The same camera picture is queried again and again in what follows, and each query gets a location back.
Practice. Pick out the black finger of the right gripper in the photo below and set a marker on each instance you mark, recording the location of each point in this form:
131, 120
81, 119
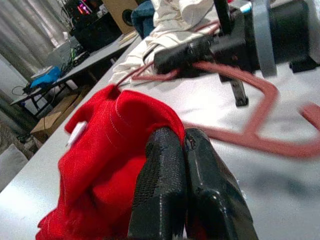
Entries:
203, 44
180, 61

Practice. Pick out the cream white shirt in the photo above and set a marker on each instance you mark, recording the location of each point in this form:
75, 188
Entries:
170, 25

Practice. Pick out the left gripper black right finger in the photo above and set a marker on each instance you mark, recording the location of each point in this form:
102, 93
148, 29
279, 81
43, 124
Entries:
215, 200

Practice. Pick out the brown cardboard box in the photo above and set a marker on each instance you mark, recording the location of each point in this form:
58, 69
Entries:
57, 115

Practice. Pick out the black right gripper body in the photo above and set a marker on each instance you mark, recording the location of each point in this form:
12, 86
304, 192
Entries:
235, 45

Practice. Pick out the wooden speaker box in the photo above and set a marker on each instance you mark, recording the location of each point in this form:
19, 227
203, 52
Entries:
115, 15

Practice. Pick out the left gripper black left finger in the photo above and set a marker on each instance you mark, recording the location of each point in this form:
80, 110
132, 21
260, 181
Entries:
160, 187

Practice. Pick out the blue cloth bundle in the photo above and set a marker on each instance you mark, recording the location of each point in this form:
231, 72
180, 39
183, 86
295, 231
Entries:
47, 77

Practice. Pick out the blue denim garment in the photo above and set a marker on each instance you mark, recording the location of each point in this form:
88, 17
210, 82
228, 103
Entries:
142, 22

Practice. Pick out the black computer case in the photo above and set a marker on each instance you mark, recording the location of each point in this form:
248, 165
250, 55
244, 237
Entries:
97, 35

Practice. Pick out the grey cushion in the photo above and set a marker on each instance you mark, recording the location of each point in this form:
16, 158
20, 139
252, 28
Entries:
10, 165

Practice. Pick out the red t-shirt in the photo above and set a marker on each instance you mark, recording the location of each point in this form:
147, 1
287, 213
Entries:
105, 162

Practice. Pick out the light grey curtain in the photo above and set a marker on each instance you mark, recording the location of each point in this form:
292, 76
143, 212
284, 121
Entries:
22, 30

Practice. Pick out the cream flat packet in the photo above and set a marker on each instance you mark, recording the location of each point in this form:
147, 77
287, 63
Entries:
127, 38

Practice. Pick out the red plastic clothes hanger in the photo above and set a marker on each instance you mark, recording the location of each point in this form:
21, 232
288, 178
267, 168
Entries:
263, 112

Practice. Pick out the dark red clothes hanger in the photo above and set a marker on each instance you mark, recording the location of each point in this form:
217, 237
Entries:
207, 26

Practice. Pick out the white box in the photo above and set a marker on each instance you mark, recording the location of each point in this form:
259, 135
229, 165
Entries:
60, 53

